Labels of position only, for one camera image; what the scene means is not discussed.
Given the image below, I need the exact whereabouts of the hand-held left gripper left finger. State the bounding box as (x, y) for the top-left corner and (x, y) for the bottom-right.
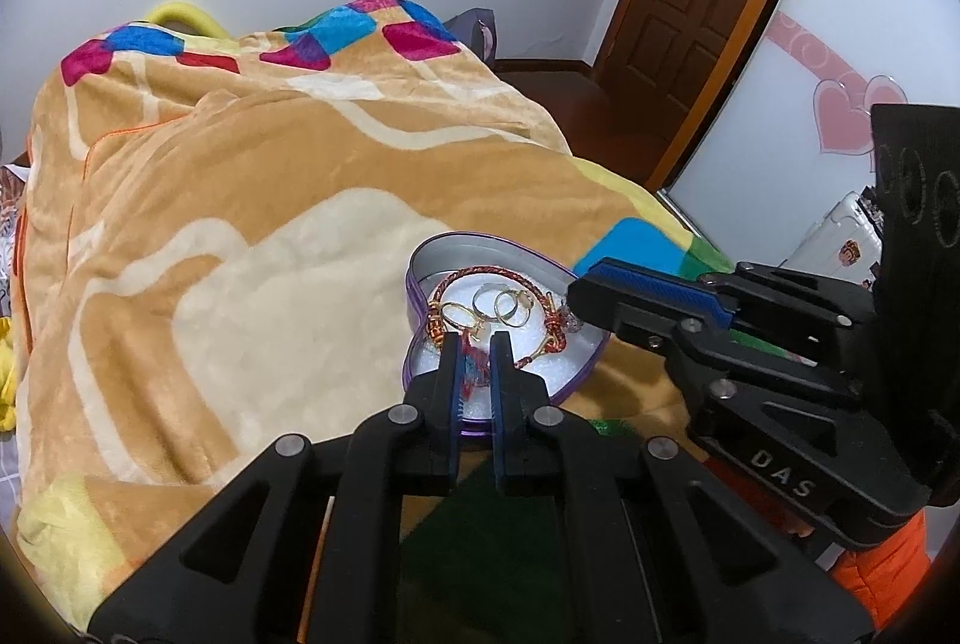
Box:
(86, 333), (462, 644)

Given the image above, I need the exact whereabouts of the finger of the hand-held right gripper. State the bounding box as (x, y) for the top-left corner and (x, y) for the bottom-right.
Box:
(581, 255), (880, 347)
(568, 275), (865, 407)

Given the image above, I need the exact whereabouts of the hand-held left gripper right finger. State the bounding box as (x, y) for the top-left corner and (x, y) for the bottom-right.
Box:
(490, 330), (875, 644)

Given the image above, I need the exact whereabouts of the silver ring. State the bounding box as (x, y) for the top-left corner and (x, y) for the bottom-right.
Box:
(474, 284), (512, 319)

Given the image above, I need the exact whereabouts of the red gold braided bracelet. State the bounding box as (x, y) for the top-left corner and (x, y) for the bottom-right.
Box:
(424, 267), (565, 401)

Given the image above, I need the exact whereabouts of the purple heart-shaped tin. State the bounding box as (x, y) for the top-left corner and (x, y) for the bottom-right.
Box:
(401, 230), (610, 439)

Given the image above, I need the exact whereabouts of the person's right forearm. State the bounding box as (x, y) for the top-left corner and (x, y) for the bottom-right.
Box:
(814, 509), (935, 626)

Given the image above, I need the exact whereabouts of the white stickered suitcase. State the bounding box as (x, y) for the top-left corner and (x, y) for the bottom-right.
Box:
(780, 190), (886, 293)

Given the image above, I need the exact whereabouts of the pink heart decal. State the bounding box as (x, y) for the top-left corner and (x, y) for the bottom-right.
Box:
(814, 76), (908, 154)

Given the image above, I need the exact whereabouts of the colourful patchwork fleece blanket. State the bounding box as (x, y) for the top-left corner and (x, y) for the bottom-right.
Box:
(15, 0), (740, 644)

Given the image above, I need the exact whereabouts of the grey bag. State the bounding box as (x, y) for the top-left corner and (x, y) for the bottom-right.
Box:
(442, 7), (500, 64)

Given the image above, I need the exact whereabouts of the white sliding wardrobe door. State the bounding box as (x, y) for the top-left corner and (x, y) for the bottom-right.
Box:
(667, 0), (960, 285)

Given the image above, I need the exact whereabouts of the yellow cloth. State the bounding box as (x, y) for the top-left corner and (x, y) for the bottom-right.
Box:
(0, 314), (20, 435)

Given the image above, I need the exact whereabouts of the yellow foam tube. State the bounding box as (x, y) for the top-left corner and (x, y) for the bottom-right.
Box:
(146, 0), (226, 40)

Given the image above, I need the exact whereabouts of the striped patterned cloth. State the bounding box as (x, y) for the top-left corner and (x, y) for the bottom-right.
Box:
(0, 160), (31, 315)

